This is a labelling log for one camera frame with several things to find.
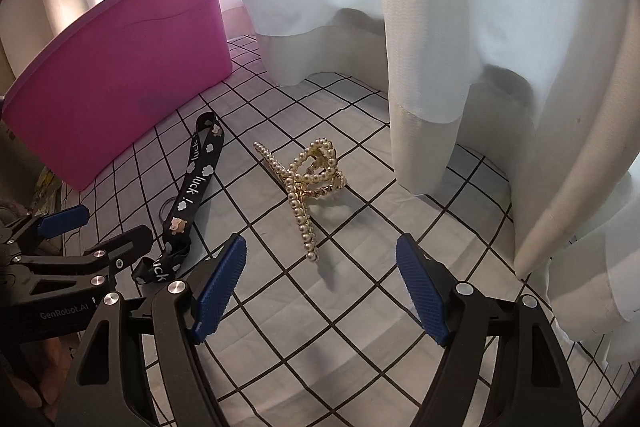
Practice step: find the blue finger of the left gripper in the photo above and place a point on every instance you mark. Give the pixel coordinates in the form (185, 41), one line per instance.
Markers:
(123, 250)
(61, 222)

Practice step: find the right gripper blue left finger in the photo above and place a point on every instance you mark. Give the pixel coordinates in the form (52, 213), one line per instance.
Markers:
(213, 293)

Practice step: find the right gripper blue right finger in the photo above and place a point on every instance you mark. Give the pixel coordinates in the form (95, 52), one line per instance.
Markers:
(426, 281)

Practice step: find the pearl gold hair claw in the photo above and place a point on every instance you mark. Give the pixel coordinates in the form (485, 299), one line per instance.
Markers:
(312, 174)

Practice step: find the person left hand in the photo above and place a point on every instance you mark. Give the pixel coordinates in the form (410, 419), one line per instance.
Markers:
(33, 377)

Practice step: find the black grid white tablecloth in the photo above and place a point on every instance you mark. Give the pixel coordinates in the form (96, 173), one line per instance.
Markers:
(334, 341)

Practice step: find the pink plastic tub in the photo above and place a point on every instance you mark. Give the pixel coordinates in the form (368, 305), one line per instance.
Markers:
(110, 77)

